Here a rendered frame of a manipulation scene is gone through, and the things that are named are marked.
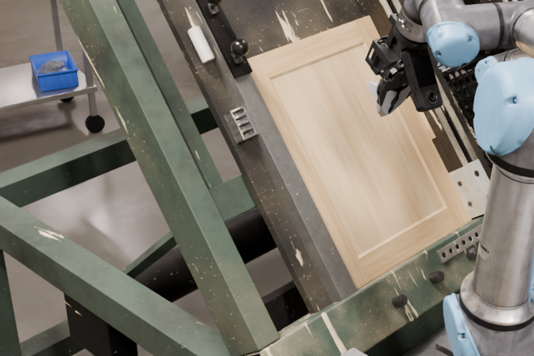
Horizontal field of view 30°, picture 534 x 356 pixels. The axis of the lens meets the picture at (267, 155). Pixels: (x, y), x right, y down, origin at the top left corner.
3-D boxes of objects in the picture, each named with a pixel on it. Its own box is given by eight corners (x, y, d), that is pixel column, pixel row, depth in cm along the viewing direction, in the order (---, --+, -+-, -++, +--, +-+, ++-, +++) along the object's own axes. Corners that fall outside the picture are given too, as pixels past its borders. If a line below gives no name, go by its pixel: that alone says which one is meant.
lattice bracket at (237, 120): (237, 144, 216) (244, 140, 214) (222, 115, 216) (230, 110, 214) (250, 138, 218) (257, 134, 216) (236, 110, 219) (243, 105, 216)
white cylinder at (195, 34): (184, 32, 218) (200, 65, 217) (191, 27, 215) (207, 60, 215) (195, 29, 220) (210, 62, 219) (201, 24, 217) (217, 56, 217)
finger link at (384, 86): (388, 96, 187) (404, 63, 181) (394, 102, 186) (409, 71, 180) (369, 102, 185) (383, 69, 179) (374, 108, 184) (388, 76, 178)
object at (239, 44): (232, 70, 218) (236, 58, 204) (224, 54, 218) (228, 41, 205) (247, 63, 218) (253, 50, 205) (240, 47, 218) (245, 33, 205)
